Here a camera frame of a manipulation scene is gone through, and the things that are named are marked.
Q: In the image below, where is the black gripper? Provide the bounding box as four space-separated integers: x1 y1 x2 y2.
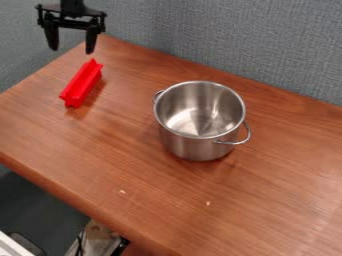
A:
36 0 107 54

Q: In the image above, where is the red plastic block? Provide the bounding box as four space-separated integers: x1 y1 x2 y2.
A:
59 59 103 108

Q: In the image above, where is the stainless steel pot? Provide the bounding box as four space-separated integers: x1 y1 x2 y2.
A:
153 80 251 161

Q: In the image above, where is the white object at corner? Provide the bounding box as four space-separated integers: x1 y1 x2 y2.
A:
0 231 47 256

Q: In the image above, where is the wooden table leg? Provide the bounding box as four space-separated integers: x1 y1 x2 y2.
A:
64 220 130 256

